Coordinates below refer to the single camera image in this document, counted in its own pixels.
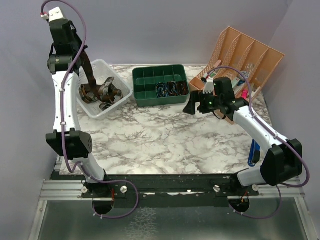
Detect blue rolled tie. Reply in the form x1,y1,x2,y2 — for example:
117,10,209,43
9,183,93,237
155,82,168,98

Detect brown red patterned tie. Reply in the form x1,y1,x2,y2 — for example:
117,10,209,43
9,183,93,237
80,50,98,96

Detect dark orange rolled tie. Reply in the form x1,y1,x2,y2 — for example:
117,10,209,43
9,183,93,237
166,81,178,97

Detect blue stapler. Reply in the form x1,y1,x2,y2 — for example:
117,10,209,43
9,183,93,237
247,139,261,167

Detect teal white box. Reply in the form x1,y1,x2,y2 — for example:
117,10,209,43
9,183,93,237
231,77,246,88

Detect peach desk organizer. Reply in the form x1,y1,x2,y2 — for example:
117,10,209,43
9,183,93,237
188,26,286,126

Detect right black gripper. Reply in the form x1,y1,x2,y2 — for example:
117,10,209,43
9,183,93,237
183,90,223,115

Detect white plastic basket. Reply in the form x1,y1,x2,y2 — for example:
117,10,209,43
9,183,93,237
76,59,133,120

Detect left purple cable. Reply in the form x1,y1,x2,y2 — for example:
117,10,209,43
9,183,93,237
39,0,106,183

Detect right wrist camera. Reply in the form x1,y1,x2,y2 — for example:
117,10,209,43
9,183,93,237
201,76,215,94

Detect round tape tin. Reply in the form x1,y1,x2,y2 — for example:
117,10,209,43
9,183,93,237
241,70,250,79

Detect pink highlighter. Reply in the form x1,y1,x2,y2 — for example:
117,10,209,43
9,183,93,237
241,89,249,99

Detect brown rolled tie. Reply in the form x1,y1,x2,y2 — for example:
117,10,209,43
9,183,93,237
175,80,189,96

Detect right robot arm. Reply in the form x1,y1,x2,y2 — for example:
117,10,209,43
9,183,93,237
183,77,303,196

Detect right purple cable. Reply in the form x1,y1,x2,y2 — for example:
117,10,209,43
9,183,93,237
202,65,311,188

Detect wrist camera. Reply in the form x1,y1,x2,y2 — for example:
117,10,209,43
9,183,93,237
40,7,65,23
201,76,215,94

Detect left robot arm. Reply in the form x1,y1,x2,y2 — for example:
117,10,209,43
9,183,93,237
45,18,111,198

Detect brown ties pile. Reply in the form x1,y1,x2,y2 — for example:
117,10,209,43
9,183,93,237
78,76,123,111

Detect black mounting rail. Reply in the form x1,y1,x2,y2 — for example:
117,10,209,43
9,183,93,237
46,172,259,209

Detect purple cable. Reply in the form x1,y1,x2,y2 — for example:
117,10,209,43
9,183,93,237
202,65,311,188
39,0,106,183

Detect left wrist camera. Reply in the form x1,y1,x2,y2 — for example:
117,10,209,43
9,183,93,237
40,7,65,23

